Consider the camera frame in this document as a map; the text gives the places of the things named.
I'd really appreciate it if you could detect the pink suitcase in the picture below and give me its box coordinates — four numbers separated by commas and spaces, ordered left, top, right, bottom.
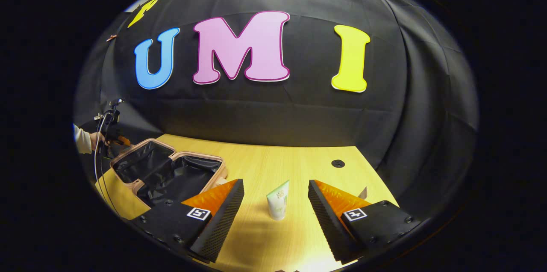
110, 139, 228, 209

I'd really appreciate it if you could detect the white green skin care tube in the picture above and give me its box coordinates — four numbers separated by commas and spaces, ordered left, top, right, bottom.
266, 180, 290, 221

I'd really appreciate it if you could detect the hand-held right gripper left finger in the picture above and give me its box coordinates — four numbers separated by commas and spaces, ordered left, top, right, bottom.
130, 179, 245, 263

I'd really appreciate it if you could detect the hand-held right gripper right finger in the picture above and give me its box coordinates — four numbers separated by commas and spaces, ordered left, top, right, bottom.
308, 180, 421, 264

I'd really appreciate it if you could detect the thin gripper cable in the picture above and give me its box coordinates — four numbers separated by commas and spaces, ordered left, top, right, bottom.
93, 112, 122, 218

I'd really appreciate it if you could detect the black backdrop cloth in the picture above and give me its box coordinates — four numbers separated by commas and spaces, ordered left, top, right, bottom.
73, 0, 479, 221

